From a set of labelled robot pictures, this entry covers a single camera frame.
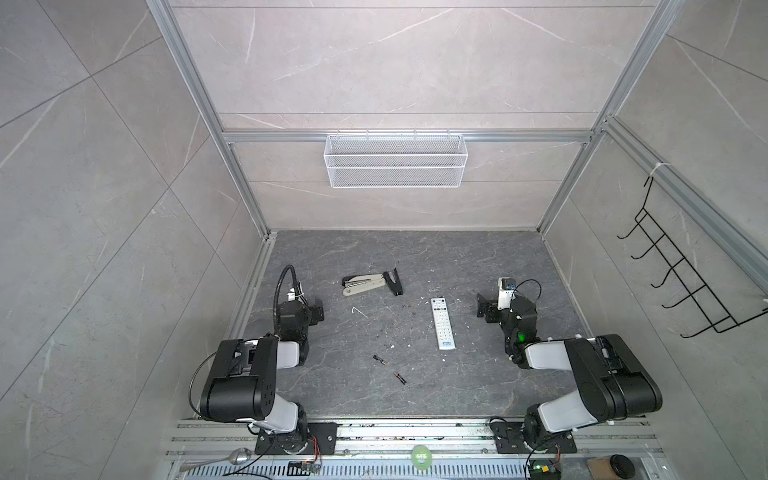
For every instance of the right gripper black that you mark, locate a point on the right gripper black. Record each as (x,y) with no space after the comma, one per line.
(491,309)

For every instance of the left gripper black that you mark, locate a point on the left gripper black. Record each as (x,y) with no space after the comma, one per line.
(315,310)

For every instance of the white remote control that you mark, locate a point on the white remote control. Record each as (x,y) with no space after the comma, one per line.
(442,324)

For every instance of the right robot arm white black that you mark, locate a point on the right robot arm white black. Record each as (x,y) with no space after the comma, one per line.
(611,383)

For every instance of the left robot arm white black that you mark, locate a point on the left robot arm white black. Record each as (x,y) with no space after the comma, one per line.
(241,385)

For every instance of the grey black stapler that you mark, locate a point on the grey black stapler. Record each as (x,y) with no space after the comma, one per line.
(357,284)

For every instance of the silver metal spoon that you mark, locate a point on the silver metal spoon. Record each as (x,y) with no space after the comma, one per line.
(237,457)

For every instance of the green round sticker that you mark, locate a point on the green round sticker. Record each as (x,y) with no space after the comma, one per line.
(421,458)

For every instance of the black round cap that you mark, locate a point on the black round cap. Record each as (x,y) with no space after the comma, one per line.
(622,466)

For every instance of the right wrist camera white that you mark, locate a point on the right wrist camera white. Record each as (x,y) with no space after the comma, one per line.
(506,292)

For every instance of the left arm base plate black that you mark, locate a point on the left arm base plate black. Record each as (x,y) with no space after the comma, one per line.
(321,436)

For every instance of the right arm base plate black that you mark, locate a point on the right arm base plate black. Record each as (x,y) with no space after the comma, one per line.
(518,438)

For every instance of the white wire mesh basket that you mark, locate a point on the white wire mesh basket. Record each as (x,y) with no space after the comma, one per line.
(362,161)

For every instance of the white cable tie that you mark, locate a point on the white cable tie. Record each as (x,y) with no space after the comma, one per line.
(656,167)

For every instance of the black wire hook rack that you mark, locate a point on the black wire hook rack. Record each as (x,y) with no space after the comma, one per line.
(717,317)

